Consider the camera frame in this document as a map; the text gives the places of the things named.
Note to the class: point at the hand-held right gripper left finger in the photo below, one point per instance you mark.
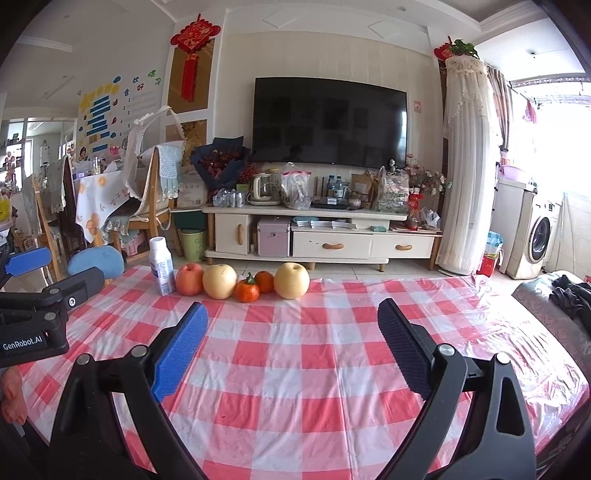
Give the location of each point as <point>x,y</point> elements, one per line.
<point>180,353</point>

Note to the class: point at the person's left hand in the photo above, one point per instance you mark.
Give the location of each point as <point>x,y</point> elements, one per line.
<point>10,392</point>

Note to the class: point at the small red knot decoration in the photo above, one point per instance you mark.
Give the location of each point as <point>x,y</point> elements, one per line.
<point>442,50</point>

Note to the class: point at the dark wrapped flower bouquet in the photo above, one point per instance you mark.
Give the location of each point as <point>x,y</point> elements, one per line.
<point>219,161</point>

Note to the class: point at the blue seat cushion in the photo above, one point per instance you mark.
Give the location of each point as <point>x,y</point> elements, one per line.
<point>97,261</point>

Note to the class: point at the covered white appliance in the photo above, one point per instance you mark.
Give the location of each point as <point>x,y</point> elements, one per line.
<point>510,221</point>

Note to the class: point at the dark clothes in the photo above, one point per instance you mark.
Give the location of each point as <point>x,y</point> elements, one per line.
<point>570,295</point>

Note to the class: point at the plain tangerine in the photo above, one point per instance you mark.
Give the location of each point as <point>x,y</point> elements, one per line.
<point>265,281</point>

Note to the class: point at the red knot wall decoration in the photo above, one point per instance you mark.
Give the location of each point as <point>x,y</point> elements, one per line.
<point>194,37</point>

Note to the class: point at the clear bag green contents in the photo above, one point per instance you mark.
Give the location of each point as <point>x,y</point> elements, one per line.
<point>392,191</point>

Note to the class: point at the pink artificial flowers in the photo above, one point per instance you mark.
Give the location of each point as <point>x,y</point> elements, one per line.
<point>427,177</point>

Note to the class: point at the white cardboard box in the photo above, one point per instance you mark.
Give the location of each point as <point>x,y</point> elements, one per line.
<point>191,189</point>

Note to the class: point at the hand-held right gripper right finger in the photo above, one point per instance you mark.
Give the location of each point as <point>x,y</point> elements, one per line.
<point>406,353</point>

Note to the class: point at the brown cardboard box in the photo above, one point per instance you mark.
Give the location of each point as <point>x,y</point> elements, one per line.
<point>362,187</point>

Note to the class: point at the grey patterned sofa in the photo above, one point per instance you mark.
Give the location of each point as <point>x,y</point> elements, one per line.
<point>540,304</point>

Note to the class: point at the white washing machine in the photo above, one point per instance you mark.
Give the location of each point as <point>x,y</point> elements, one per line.
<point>538,240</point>

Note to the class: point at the white orange print cloth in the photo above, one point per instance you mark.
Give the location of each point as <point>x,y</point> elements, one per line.
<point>99,198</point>

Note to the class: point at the glass electric kettle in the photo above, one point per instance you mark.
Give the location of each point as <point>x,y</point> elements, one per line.
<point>264,189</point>

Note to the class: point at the yellow pear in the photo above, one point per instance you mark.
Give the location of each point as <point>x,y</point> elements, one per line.
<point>292,280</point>
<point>220,281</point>

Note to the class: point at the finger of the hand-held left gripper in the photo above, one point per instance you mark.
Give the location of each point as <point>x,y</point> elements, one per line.
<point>27,262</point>
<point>69,288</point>

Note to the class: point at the pink plastic basin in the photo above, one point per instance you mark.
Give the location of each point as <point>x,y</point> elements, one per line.
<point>515,171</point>

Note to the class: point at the pack of small bottles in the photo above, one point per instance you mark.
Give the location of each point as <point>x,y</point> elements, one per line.
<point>231,197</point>

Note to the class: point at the green waste bin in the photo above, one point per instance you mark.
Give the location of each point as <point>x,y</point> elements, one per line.
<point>193,244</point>

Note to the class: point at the red apple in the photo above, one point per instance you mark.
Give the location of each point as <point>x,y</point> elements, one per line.
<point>189,279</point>

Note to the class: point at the black flat device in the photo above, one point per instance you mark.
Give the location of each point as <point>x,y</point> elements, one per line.
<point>330,203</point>

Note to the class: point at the clear water bottle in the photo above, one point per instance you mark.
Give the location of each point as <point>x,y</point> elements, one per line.
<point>339,188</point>
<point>331,187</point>

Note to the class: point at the tangerine with green leaf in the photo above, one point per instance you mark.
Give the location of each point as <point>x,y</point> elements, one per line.
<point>247,290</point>

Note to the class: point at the clear plastic food bag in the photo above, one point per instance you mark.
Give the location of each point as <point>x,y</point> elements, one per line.
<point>295,189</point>

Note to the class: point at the ceiling drying rack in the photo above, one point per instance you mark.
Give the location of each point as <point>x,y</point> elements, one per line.
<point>554,83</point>

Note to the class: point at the red white checkered tablecloth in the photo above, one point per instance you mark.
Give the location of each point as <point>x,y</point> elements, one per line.
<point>295,360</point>

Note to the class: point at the cream tv cabinet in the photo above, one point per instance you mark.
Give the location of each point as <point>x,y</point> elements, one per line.
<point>332,244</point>

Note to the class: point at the wall poster blue strips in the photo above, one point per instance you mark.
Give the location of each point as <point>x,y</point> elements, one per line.
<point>106,110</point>

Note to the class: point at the red gift bag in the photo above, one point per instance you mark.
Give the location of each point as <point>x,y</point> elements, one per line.
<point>485,266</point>

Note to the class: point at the lace covered standing air conditioner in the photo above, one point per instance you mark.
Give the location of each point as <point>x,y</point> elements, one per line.
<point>464,161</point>

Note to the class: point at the white fabric frame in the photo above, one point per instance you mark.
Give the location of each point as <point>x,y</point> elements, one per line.
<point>138,175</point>

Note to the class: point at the blue white gift bag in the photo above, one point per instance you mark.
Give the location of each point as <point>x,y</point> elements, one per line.
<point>494,242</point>

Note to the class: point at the green potted plant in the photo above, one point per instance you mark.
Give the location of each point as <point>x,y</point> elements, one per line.
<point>464,48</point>

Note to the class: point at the white milk bottle blue label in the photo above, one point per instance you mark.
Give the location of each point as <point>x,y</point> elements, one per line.
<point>161,270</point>

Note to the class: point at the patterned window curtain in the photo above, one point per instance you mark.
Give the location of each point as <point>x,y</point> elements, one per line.
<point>501,110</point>

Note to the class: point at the yellow bag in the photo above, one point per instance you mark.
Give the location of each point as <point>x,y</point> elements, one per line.
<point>4,207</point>

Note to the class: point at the pale lace chair cover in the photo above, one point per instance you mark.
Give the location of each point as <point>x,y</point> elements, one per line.
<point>168,170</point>

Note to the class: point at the wooden chair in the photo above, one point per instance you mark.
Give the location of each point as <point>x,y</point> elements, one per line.
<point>46,217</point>
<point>147,221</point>

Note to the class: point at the stack of papers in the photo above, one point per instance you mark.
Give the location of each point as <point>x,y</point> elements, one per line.
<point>323,224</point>

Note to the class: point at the black television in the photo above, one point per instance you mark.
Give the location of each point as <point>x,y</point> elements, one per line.
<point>330,120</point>

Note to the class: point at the pink storage box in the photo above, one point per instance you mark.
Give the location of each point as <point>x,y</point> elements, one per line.
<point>273,237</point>

